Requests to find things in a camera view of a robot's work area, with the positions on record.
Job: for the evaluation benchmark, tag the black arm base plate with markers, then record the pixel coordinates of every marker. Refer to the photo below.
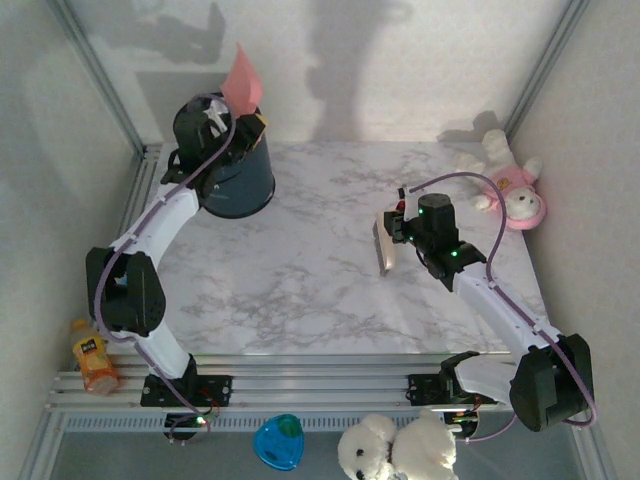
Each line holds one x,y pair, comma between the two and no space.
425,390
215,390

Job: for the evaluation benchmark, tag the white plush bear pink shirt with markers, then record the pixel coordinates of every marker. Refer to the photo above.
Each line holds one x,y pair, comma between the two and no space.
520,200

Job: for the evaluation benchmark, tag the orange juice bottle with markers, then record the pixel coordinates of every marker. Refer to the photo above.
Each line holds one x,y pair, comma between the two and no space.
92,360

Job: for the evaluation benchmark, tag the white plush dog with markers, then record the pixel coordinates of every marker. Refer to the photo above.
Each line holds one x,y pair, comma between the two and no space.
425,445

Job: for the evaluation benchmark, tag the dark blue trash bin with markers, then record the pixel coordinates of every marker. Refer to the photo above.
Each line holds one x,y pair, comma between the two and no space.
245,185

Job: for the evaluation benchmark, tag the blue translucent plastic dish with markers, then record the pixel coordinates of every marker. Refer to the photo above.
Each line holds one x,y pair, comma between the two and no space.
272,445

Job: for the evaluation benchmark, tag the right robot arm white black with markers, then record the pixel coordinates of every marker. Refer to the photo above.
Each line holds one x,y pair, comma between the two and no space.
505,310

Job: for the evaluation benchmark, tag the pink plastic dustpan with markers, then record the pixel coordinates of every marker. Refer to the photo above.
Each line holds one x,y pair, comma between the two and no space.
242,85

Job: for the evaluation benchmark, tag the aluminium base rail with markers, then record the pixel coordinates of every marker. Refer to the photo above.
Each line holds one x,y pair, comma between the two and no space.
320,385

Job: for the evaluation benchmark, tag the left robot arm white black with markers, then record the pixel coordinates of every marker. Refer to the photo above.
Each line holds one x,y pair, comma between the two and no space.
160,220

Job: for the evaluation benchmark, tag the aluminium frame post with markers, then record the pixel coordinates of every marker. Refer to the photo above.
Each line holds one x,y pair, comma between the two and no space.
100,75
592,450
37,455
544,75

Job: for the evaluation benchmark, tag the aluminium side rail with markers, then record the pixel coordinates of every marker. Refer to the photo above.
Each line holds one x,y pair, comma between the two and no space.
147,160

